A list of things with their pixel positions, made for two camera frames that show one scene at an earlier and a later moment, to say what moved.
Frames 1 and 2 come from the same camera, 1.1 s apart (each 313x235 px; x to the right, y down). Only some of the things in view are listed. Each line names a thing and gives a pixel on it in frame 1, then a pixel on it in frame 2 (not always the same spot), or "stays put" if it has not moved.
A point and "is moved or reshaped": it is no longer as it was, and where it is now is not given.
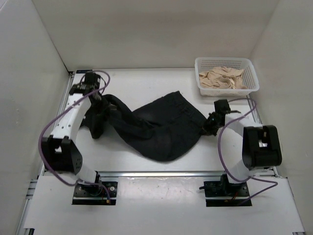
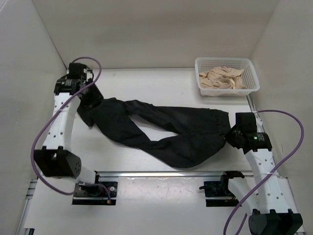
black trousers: (164, 130) is moved or reshaped
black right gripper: (207, 127) -> (229, 139)
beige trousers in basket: (222, 77) stays put
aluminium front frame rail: (160, 174) stays put
